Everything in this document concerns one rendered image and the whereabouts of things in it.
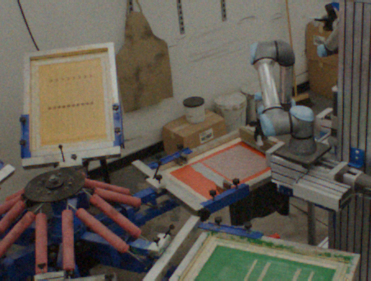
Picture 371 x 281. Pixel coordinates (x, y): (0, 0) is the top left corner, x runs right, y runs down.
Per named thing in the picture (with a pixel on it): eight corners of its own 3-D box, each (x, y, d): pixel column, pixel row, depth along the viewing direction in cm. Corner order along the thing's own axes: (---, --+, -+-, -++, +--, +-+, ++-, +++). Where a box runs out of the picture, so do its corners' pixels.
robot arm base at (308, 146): (322, 146, 318) (322, 130, 312) (306, 158, 308) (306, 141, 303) (298, 139, 326) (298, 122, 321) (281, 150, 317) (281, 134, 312)
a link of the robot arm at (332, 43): (354, 16, 310) (320, 63, 355) (373, 12, 313) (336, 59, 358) (345, -3, 313) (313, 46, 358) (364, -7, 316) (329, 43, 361)
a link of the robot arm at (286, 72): (295, 33, 324) (292, 104, 359) (274, 35, 324) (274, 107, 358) (300, 45, 316) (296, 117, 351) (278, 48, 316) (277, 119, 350)
